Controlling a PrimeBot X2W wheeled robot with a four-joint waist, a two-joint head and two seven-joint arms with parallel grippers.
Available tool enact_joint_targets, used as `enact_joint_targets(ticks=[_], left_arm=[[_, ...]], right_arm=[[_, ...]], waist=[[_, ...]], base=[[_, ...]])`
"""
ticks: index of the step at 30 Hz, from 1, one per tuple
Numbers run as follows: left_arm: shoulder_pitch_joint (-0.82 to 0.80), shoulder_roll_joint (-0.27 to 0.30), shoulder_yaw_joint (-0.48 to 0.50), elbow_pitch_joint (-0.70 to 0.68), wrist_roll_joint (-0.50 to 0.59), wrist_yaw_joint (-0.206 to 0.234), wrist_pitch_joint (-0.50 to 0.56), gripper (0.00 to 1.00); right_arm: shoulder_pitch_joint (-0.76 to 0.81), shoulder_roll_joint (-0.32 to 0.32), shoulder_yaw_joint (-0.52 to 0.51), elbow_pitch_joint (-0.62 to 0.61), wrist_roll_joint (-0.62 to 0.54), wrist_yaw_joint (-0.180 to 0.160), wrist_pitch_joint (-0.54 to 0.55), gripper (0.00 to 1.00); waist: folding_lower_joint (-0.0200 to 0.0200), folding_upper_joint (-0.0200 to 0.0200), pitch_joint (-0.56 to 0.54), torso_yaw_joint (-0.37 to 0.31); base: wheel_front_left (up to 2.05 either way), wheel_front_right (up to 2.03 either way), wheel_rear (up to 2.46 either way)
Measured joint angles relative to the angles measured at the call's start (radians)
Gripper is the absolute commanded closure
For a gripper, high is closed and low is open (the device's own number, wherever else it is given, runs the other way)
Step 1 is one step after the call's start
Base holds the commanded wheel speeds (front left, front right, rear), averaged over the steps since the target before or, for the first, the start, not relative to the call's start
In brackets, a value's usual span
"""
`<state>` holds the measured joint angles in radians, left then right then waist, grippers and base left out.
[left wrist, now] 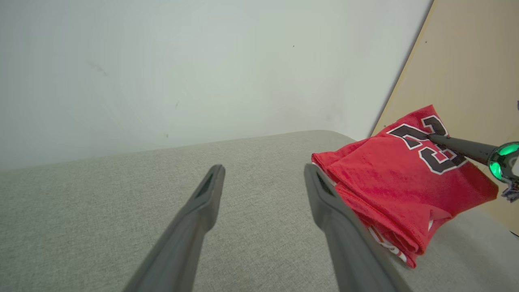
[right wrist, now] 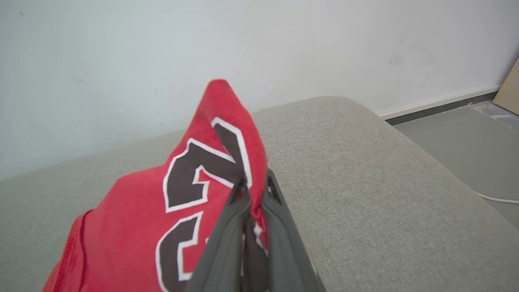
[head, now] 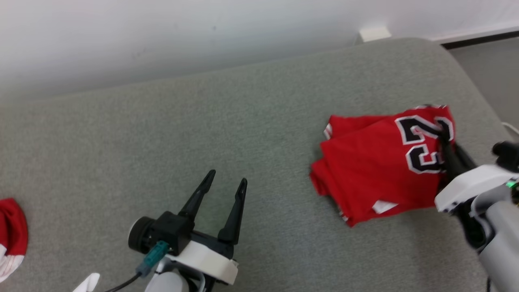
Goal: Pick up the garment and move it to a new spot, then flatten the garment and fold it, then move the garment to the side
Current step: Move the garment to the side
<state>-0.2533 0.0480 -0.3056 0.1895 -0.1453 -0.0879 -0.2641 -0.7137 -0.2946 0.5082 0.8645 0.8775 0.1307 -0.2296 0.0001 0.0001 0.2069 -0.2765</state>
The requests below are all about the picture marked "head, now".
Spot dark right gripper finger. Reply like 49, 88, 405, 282
436, 120, 463, 181
454, 143, 477, 171

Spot red shorts with white stripe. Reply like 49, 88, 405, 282
0, 198, 29, 283

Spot black cable with teal plug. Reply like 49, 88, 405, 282
103, 240, 170, 292

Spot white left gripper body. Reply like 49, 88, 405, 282
164, 230, 239, 286

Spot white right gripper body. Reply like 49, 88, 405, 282
435, 164, 519, 213

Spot white wall socket box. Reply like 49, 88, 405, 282
359, 26, 392, 42

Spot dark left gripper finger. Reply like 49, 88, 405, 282
178, 170, 217, 221
218, 178, 248, 245

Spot red basketball jersey number 23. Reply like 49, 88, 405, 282
309, 105, 457, 228

